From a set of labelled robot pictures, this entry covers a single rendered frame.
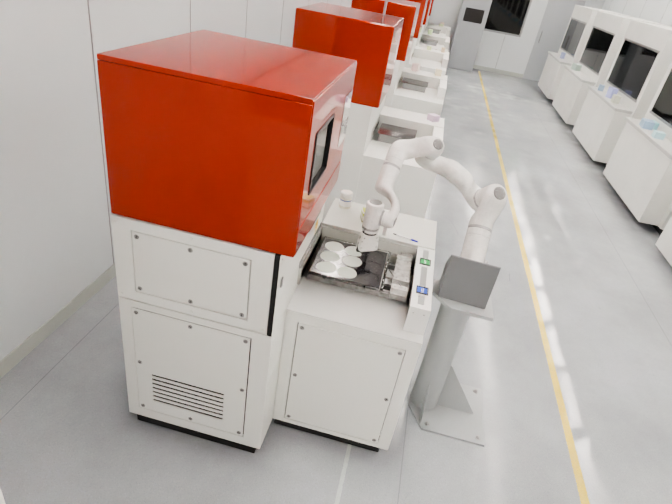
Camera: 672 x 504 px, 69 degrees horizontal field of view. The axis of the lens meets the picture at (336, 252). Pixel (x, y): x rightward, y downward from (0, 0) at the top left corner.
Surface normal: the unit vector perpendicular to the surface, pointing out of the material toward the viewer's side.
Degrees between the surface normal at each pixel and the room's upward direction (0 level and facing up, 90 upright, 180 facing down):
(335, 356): 90
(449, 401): 90
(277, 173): 90
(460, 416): 0
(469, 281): 90
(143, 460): 0
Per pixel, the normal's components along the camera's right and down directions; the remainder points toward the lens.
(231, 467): 0.15, -0.84
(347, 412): -0.20, 0.48
